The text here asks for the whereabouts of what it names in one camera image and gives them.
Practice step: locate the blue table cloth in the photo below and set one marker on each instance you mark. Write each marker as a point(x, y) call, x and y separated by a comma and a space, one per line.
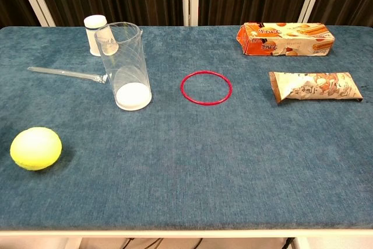
point(186, 158)

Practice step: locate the clear wrapped straw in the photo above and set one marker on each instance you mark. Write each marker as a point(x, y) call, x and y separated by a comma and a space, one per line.
point(67, 73)

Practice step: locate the beige brown snack wrapper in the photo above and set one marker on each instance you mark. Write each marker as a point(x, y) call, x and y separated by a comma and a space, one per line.
point(320, 87)

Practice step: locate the white paper cup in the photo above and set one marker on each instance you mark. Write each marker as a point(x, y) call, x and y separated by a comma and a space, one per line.
point(92, 28)

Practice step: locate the yellow tennis ball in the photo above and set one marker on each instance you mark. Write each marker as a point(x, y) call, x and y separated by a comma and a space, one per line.
point(35, 150)

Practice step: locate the orange biscuit box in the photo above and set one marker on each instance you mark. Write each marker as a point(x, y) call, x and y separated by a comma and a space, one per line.
point(279, 42)

